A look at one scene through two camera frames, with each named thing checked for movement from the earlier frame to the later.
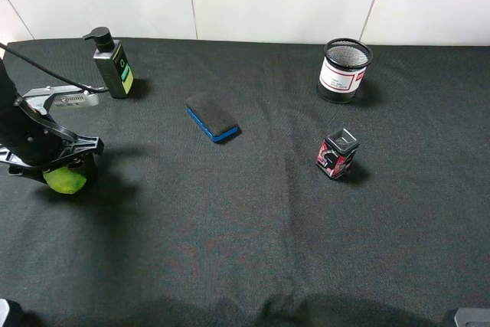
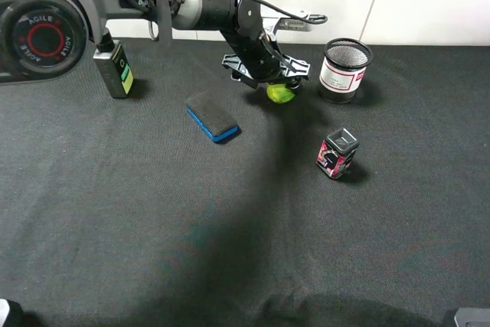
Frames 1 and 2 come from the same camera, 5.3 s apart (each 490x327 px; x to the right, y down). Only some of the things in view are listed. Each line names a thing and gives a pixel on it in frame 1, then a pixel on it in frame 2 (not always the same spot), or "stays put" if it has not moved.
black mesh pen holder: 343,70 stays put
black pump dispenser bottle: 112,62 stays put
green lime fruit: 64,179 → 279,93
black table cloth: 174,229 stays put
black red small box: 336,152 stays put
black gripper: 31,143 → 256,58
